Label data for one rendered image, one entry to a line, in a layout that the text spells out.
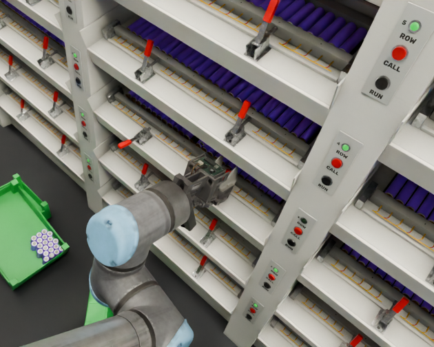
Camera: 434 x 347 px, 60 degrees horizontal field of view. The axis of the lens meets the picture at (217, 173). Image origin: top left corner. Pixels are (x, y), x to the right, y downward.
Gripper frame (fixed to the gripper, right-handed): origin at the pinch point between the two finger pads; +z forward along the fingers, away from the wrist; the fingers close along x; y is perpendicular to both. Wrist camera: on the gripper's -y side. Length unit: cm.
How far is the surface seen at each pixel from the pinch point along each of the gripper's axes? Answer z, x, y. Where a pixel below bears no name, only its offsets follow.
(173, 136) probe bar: 2.1, 19.5, -2.2
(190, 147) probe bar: 2.4, 13.8, -2.0
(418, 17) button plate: -16, -21, 45
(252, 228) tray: -1.8, -11.2, -7.2
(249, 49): -10.9, 0.8, 31.3
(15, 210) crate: -15, 63, -57
